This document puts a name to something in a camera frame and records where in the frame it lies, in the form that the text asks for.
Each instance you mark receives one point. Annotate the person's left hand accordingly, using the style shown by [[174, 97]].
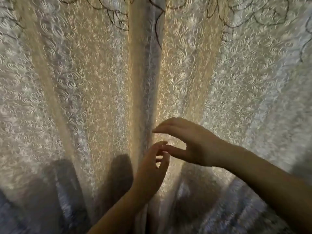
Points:
[[148, 175]]

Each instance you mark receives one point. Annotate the person's right hand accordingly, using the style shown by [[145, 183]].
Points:
[[199, 148]]

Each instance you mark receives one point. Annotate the person's right thumb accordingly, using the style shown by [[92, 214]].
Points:
[[174, 151]]

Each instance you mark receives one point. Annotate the person's left thumb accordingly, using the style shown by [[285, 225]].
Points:
[[165, 163]]

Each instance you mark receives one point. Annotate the person's right forearm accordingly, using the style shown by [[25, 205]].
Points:
[[268, 185]]

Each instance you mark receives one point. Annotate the person's left forearm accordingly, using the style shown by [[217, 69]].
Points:
[[117, 215]]

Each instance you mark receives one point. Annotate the white lace curtain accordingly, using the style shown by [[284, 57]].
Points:
[[231, 82], [73, 107]]

